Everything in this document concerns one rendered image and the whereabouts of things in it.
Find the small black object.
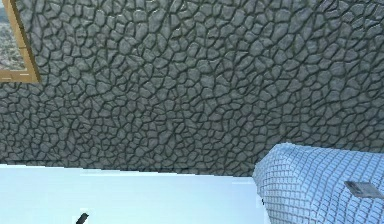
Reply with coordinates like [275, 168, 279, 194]
[75, 212, 90, 224]

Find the wooden framed window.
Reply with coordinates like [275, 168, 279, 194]
[0, 0, 42, 84]

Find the grey flat rectangular object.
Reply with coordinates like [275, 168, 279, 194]
[344, 180, 384, 200]

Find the blue white checked pillow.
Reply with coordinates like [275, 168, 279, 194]
[251, 142, 384, 224]

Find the white bed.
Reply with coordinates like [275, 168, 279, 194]
[0, 163, 272, 224]

